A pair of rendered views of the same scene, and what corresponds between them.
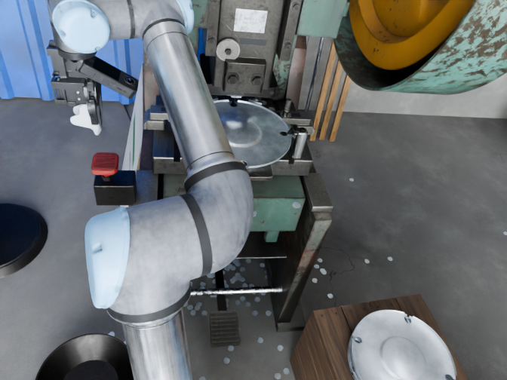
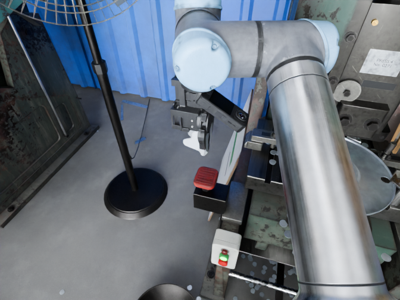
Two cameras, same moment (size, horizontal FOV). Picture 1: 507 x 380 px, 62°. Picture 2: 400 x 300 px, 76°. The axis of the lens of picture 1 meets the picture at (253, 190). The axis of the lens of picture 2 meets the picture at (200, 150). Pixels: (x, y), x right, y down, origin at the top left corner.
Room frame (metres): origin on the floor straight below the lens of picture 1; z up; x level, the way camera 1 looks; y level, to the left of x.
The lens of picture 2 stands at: (0.33, 0.14, 1.30)
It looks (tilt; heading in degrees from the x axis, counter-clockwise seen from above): 44 degrees down; 32
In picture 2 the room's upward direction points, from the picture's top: straight up
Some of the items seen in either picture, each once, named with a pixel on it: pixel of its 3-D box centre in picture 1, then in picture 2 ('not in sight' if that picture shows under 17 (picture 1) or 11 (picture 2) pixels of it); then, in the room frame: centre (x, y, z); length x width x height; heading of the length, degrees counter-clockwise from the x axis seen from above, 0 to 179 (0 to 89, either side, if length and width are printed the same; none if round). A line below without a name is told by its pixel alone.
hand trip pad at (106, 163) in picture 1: (106, 172); (206, 184); (0.72, 0.36, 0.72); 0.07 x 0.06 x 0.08; 15
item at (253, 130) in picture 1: (238, 130); (334, 168); (0.91, 0.07, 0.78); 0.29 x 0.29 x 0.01
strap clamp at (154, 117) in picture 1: (173, 109); (272, 135); (0.98, 0.27, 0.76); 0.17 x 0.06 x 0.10; 105
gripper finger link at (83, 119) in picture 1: (85, 121); (194, 144); (0.70, 0.38, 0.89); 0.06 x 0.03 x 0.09; 105
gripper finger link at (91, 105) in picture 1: (92, 105); (203, 133); (0.70, 0.36, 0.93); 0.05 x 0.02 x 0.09; 15
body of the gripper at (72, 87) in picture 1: (77, 72); (194, 102); (0.71, 0.39, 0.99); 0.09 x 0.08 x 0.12; 105
